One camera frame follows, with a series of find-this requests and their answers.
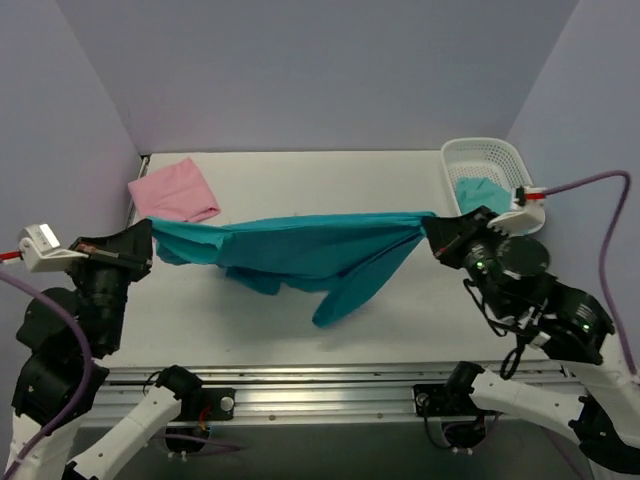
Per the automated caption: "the teal t shirt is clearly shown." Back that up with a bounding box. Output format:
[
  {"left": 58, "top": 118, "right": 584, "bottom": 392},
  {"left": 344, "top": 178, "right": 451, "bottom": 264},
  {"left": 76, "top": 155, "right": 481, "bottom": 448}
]
[{"left": 152, "top": 211, "right": 433, "bottom": 327}]

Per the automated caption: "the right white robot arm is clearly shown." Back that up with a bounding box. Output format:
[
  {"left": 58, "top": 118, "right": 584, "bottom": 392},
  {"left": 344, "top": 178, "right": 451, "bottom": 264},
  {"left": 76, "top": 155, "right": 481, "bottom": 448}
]
[{"left": 419, "top": 207, "right": 639, "bottom": 475}]

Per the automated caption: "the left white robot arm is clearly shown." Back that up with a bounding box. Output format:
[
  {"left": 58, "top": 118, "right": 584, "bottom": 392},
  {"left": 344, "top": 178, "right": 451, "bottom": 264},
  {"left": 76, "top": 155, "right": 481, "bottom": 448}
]
[{"left": 1, "top": 219, "right": 203, "bottom": 479}]

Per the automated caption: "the light turquoise shirt in basket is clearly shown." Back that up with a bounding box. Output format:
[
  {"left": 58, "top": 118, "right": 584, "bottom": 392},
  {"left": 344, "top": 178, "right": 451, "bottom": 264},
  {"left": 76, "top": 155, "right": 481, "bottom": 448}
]
[{"left": 454, "top": 177, "right": 511, "bottom": 215}]

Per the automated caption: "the pink folded t shirt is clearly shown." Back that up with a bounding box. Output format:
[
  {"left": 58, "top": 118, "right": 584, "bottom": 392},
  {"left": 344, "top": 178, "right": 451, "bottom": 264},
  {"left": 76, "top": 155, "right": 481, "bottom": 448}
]
[{"left": 128, "top": 158, "right": 221, "bottom": 223}]

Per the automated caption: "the white plastic basket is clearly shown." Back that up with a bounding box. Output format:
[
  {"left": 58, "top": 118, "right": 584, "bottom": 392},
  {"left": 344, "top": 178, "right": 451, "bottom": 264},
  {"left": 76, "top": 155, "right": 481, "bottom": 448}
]
[{"left": 440, "top": 137, "right": 538, "bottom": 215}]

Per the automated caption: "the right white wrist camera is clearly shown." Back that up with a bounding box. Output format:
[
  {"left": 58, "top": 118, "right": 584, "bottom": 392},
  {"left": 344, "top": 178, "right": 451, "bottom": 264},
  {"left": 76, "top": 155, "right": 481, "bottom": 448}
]
[{"left": 488, "top": 186, "right": 546, "bottom": 235}]

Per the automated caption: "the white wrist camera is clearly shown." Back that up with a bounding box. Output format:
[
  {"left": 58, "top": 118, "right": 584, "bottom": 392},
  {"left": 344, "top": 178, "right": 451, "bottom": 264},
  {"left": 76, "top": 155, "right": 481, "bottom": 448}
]
[
  {"left": 1, "top": 223, "right": 88, "bottom": 273},
  {"left": 488, "top": 186, "right": 546, "bottom": 235}
]

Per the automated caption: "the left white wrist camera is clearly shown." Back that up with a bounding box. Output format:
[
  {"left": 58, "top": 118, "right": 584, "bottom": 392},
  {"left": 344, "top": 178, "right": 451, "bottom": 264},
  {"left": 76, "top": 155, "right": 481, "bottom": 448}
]
[{"left": 1, "top": 223, "right": 88, "bottom": 273}]

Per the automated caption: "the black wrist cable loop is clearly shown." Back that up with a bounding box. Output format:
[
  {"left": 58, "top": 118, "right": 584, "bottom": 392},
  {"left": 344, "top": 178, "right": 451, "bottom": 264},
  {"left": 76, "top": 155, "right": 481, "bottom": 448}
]
[{"left": 462, "top": 279, "right": 541, "bottom": 382}]

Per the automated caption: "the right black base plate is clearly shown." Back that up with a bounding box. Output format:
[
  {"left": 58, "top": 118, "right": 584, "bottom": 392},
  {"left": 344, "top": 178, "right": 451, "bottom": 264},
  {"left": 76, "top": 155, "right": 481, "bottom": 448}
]
[{"left": 412, "top": 383, "right": 481, "bottom": 418}]

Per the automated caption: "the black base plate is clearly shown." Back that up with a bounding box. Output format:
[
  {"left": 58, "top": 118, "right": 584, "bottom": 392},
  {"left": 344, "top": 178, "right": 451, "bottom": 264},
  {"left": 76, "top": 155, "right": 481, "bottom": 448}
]
[
  {"left": 186, "top": 387, "right": 236, "bottom": 425},
  {"left": 412, "top": 383, "right": 481, "bottom": 418}
]

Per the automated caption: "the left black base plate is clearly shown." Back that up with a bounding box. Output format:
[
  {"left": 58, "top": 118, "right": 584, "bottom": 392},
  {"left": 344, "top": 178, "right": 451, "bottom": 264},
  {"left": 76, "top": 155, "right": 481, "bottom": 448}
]
[{"left": 186, "top": 387, "right": 236, "bottom": 425}]

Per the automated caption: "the aluminium rail frame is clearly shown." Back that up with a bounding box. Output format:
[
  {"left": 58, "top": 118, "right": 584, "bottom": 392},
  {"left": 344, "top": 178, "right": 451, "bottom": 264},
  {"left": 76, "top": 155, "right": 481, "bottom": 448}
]
[{"left": 44, "top": 234, "right": 616, "bottom": 480}]

